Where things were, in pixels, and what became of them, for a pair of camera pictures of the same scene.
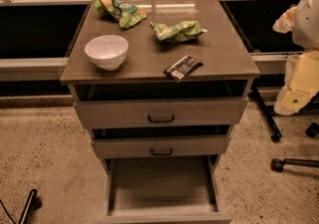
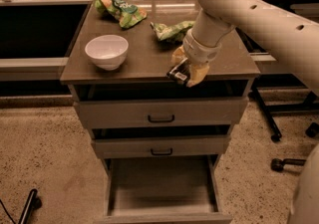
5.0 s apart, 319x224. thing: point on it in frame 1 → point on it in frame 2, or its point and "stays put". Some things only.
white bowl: (108, 52) stays put
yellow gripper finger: (290, 101) → (197, 74)
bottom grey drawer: (167, 189) stays put
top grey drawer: (164, 109) stays put
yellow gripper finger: (285, 22) → (178, 56)
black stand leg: (33, 204) stays put
